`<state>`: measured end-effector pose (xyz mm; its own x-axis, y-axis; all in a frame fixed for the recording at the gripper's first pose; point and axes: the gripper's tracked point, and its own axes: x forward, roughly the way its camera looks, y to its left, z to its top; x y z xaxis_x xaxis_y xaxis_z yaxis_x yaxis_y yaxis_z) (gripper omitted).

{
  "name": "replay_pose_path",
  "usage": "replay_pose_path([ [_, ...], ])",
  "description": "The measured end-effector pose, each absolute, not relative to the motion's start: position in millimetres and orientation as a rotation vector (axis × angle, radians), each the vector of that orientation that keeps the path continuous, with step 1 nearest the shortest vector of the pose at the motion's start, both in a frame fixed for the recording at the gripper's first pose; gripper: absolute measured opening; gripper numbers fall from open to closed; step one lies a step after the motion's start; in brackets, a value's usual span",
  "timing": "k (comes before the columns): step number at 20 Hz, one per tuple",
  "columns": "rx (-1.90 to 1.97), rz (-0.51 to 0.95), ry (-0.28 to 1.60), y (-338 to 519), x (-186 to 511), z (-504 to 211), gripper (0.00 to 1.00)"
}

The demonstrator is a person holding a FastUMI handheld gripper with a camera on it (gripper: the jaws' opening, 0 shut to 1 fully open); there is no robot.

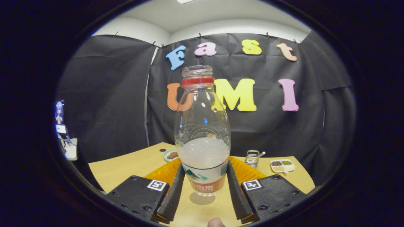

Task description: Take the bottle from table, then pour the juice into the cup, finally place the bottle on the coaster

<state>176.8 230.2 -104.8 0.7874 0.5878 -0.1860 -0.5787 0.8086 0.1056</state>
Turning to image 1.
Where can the large ceiling light panel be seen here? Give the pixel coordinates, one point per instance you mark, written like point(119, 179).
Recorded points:
point(184, 1)

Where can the white divided tray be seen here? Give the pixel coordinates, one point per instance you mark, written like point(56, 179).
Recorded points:
point(282, 166)

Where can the wooden table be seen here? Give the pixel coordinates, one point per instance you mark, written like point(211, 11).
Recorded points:
point(126, 170)

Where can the white spoon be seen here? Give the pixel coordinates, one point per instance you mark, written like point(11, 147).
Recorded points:
point(261, 154)

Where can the pale green plate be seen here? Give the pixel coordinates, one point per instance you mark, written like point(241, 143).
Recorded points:
point(166, 156)

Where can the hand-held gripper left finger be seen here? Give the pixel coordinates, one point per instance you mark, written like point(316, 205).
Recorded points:
point(172, 195)

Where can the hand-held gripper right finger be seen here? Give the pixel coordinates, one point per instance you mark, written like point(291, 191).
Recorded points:
point(236, 195)

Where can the white box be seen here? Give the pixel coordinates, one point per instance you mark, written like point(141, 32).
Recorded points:
point(71, 151)

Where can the clear plastic juice bottle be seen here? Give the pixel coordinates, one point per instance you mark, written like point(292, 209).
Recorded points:
point(202, 132)

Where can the brown food pieces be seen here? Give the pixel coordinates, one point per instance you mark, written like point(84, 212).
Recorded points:
point(172, 155)

